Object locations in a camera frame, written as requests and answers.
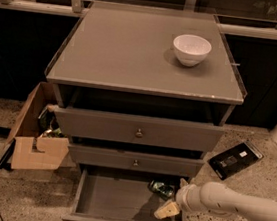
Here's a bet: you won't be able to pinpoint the green soda can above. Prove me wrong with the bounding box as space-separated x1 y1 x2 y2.
148 180 175 201

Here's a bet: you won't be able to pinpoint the grey bottom drawer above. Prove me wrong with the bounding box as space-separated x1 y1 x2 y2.
63 166 184 221

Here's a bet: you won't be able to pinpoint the white ceramic bowl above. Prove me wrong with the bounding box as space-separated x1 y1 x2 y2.
173 34 212 67

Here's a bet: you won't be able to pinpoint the items inside cardboard box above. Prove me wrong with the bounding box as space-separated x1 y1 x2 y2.
37 104 64 138

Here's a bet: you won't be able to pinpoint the grey top drawer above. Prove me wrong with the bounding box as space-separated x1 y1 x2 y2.
54 107 224 152

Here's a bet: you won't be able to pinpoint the brown cardboard box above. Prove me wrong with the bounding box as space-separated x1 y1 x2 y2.
6 82 69 170

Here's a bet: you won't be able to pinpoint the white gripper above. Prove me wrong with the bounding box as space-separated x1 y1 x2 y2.
154 178 203 219

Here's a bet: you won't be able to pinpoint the grey drawer cabinet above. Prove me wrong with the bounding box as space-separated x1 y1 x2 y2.
40 0 257 130

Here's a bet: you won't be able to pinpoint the grey drawer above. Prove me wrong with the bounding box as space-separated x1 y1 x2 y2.
54 107 224 152
68 144 204 177
63 166 184 221

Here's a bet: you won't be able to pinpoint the grey middle drawer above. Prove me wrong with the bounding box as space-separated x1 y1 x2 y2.
68 144 204 177

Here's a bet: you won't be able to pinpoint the black flat device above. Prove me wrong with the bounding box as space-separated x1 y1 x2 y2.
209 141 264 180

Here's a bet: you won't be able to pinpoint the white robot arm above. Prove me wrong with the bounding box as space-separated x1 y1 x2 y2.
154 179 277 221

